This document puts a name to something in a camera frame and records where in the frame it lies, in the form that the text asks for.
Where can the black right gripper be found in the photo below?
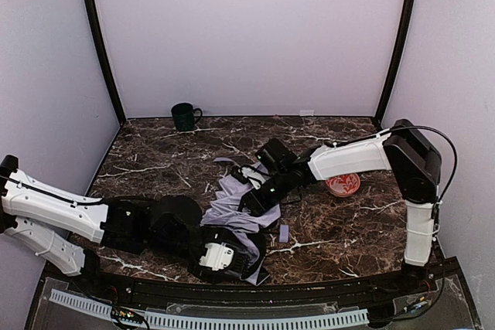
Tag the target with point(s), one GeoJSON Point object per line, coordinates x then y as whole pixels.
{"type": "Point", "coordinates": [252, 199]}

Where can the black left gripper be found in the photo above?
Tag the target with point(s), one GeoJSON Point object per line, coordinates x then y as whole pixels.
{"type": "Point", "coordinates": [240, 262]}

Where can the lavender folding umbrella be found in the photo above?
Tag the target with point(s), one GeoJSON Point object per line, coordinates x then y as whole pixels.
{"type": "Point", "coordinates": [224, 212]}

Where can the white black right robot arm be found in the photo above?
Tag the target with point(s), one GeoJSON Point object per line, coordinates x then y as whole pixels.
{"type": "Point", "coordinates": [421, 161]}

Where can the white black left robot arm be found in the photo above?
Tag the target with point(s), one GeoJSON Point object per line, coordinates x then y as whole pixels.
{"type": "Point", "coordinates": [32, 210]}

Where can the red patterned ceramic bowl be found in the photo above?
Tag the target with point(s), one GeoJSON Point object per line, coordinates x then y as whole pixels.
{"type": "Point", "coordinates": [343, 185]}

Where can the black cup holder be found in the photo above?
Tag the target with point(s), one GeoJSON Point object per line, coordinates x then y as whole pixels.
{"type": "Point", "coordinates": [185, 116]}

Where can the black front table rail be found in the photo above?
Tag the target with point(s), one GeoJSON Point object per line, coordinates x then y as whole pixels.
{"type": "Point", "coordinates": [379, 290]}

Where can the white tape label on wall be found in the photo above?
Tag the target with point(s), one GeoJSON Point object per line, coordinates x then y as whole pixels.
{"type": "Point", "coordinates": [306, 113]}

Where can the small circuit board with wires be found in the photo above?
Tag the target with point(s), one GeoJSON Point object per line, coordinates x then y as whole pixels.
{"type": "Point", "coordinates": [127, 319]}

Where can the grey slotted cable duct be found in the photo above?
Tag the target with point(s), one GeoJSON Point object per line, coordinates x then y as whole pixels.
{"type": "Point", "coordinates": [188, 316]}

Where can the black right corner post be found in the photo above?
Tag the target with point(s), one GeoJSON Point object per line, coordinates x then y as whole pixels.
{"type": "Point", "coordinates": [392, 71]}

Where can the black corner post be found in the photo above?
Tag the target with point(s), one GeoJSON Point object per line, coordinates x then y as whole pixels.
{"type": "Point", "coordinates": [392, 71]}
{"type": "Point", "coordinates": [104, 62]}

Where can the black left corner post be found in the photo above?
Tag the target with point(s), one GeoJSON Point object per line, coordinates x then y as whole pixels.
{"type": "Point", "coordinates": [104, 62]}

